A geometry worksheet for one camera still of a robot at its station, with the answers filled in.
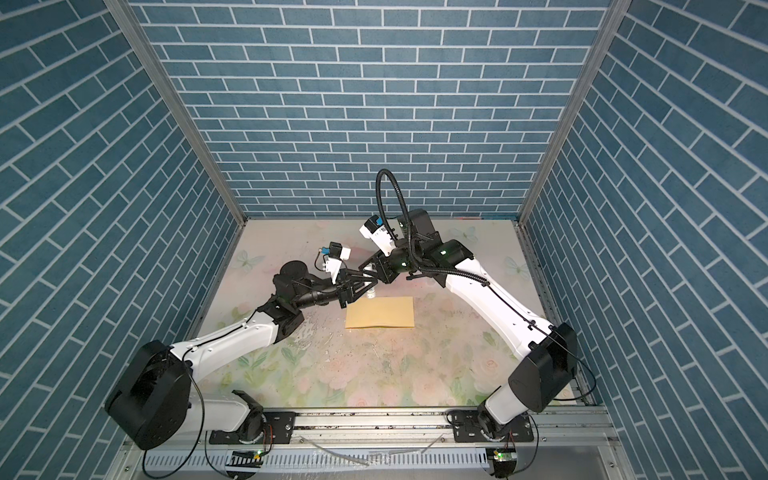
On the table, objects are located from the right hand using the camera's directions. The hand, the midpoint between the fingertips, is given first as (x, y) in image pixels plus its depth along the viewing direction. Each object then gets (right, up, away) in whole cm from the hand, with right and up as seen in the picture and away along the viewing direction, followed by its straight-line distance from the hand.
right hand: (361, 263), depth 72 cm
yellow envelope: (+3, -17, +22) cm, 28 cm away
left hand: (+3, -5, +1) cm, 6 cm away
